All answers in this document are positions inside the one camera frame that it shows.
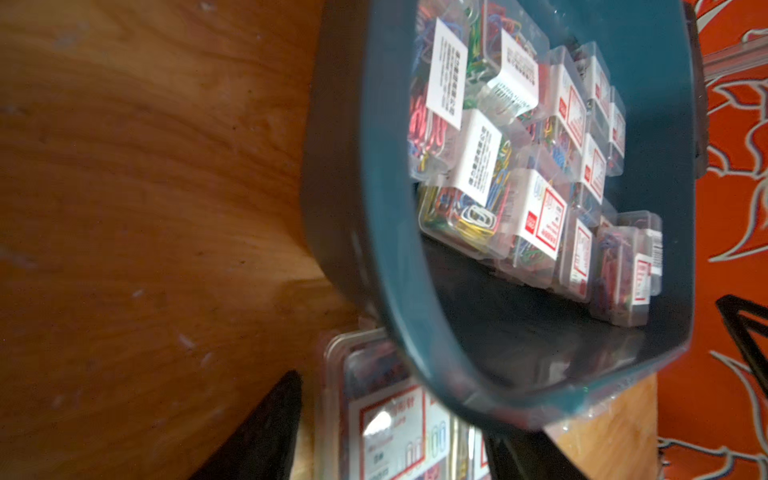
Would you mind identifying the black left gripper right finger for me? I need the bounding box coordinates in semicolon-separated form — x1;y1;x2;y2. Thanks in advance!
483;431;587;480

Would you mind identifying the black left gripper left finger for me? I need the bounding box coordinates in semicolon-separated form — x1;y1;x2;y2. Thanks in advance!
191;370;302;479

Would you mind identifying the blue plastic storage tray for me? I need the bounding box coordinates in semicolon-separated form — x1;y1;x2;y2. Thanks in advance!
301;1;697;431

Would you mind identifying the clear paper clip box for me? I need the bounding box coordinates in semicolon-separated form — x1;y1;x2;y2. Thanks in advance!
589;226;653;328
418;108;532;261
407;1;480;181
538;46;587;170
464;1;550;126
314;329;488;479
494;145;571;289

